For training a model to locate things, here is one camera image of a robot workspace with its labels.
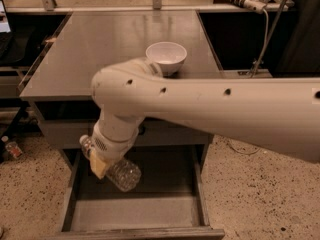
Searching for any small bottle on floor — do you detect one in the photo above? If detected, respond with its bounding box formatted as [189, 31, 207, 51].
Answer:
[1, 136, 23, 159]

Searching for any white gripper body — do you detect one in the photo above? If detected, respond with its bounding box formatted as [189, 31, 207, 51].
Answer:
[91, 122, 138, 164]

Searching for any white ceramic bowl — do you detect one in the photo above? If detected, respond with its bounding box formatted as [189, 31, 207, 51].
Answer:
[145, 42, 187, 76]

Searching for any white cable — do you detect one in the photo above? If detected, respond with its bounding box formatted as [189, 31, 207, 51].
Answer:
[226, 8, 270, 156]

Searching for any grey drawer cabinet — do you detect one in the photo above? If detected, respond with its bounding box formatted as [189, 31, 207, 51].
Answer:
[18, 10, 228, 172]

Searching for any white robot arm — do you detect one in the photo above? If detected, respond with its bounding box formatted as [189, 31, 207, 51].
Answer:
[90, 58, 320, 177]

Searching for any laptop computer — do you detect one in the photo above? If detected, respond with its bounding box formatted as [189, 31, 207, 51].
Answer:
[0, 0, 14, 60]

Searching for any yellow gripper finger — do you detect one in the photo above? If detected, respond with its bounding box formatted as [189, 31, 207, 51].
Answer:
[89, 148, 111, 179]

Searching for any clear plastic water bottle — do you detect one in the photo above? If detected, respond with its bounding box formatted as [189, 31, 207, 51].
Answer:
[79, 135, 142, 192]

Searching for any open grey middle drawer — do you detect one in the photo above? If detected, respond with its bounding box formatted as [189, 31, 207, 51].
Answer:
[41, 146, 225, 240]

